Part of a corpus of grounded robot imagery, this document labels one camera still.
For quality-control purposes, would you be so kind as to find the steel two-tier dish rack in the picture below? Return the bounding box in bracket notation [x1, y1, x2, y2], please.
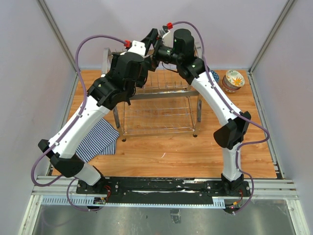
[102, 41, 203, 142]

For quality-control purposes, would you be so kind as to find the red diamond pattern bowl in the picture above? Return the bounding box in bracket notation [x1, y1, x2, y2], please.
[210, 70, 220, 83]

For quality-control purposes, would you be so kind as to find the grey leaf pattern bowl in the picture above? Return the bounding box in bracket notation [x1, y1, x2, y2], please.
[223, 75, 235, 87]

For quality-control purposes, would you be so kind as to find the pink floral bowl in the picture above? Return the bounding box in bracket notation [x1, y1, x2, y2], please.
[222, 78, 241, 93]

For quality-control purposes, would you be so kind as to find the orange green leaf bowl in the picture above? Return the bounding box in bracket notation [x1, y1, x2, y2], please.
[225, 70, 245, 88]

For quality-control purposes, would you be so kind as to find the black diamond pattern bowl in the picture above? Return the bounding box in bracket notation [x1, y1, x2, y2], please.
[222, 84, 240, 93]

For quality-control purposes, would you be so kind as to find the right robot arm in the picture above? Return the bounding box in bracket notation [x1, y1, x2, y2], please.
[142, 26, 251, 196]

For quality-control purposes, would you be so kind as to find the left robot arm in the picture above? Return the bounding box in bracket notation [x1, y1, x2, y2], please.
[38, 51, 148, 194]

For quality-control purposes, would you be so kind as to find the blue white striped cloth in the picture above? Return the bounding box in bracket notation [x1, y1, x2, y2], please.
[75, 118, 120, 163]

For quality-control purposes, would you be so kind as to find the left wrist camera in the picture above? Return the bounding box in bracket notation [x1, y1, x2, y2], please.
[124, 40, 146, 56]

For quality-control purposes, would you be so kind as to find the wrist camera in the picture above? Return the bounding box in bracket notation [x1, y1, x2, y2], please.
[124, 40, 146, 56]
[159, 22, 173, 41]

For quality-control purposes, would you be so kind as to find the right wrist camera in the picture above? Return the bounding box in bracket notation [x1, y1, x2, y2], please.
[159, 22, 173, 41]

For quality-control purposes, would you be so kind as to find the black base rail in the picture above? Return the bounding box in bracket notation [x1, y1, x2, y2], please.
[76, 177, 251, 205]

